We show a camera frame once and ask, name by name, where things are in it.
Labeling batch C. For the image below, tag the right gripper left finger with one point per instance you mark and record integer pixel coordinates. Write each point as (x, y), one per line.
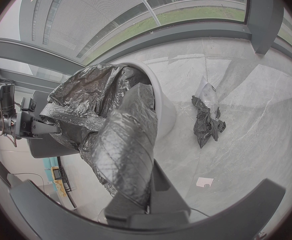
(126, 209)

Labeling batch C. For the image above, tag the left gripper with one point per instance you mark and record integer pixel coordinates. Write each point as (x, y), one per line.
(23, 125)

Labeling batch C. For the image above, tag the window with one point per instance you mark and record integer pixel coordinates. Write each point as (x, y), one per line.
(86, 21)

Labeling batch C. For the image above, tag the white trash bin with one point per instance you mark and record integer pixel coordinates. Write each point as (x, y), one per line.
(164, 109)

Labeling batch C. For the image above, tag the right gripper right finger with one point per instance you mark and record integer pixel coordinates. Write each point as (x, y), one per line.
(168, 191)

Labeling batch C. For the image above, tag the black plastic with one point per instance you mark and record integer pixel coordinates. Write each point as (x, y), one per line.
(205, 126)

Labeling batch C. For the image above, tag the black plastic bag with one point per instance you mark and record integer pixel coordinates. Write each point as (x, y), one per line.
(86, 91)

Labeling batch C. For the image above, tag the clear printed wrapper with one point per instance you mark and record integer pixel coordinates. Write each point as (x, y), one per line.
(207, 91)

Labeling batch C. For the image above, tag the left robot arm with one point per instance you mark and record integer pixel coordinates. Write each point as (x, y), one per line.
(5, 96)

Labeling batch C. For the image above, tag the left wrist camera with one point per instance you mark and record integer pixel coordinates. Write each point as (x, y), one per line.
(28, 105)

